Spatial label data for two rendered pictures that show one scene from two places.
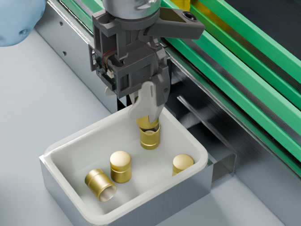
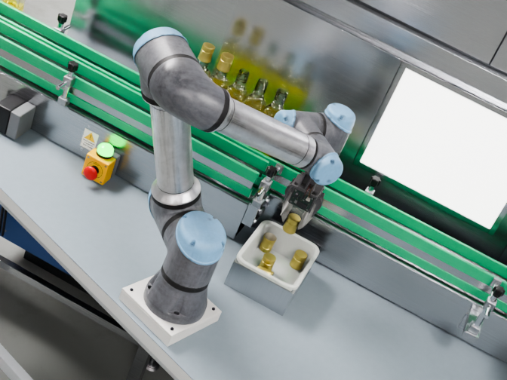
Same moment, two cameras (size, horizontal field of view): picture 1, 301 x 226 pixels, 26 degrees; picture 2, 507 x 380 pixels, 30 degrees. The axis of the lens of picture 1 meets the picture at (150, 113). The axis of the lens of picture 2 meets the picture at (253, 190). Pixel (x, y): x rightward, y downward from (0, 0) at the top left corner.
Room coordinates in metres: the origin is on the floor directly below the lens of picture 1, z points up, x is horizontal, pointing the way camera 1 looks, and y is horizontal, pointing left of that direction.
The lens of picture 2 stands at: (-0.64, 1.55, 2.26)
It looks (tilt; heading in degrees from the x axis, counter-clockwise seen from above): 33 degrees down; 314
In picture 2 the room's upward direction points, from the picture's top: 23 degrees clockwise
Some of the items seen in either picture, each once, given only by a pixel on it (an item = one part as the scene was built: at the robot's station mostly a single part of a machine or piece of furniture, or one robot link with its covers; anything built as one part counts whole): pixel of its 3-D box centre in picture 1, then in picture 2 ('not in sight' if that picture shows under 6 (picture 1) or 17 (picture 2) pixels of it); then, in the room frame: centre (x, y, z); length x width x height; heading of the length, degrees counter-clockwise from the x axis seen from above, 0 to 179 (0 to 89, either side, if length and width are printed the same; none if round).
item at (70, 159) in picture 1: (126, 171); (274, 264); (0.65, 0.04, 0.80); 0.22 x 0.17 x 0.09; 125
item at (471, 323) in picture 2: not in sight; (480, 314); (0.28, -0.34, 0.90); 0.17 x 0.05 x 0.23; 125
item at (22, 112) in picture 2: not in sight; (13, 117); (1.34, 0.49, 0.79); 0.08 x 0.08 x 0.08; 35
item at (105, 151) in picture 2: not in sight; (105, 149); (1.12, 0.32, 0.84); 0.05 x 0.05 x 0.03
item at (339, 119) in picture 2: not in sight; (333, 129); (0.67, 0.03, 1.22); 0.09 x 0.08 x 0.11; 79
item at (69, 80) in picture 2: not in sight; (63, 87); (1.27, 0.41, 0.94); 0.07 x 0.04 x 0.13; 125
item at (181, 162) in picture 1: (182, 170); (298, 259); (0.66, -0.05, 0.79); 0.04 x 0.04 x 0.04
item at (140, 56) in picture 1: (128, 43); (309, 182); (0.67, 0.03, 1.06); 0.09 x 0.08 x 0.12; 126
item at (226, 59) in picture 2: not in sight; (225, 62); (1.08, 0.06, 1.14); 0.04 x 0.04 x 0.04
